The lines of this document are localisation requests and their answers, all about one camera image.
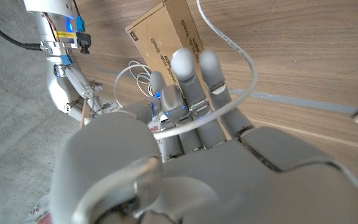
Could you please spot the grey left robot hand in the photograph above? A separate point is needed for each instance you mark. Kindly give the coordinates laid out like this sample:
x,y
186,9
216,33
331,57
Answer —
x,y
228,180

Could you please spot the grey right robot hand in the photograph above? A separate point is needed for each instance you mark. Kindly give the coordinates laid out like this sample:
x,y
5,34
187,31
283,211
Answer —
x,y
61,90

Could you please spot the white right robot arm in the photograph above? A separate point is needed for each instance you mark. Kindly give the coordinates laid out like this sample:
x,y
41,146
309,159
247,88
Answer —
x,y
48,18

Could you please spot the brown cardboard package box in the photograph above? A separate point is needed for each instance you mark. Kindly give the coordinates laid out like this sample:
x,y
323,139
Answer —
x,y
160,34

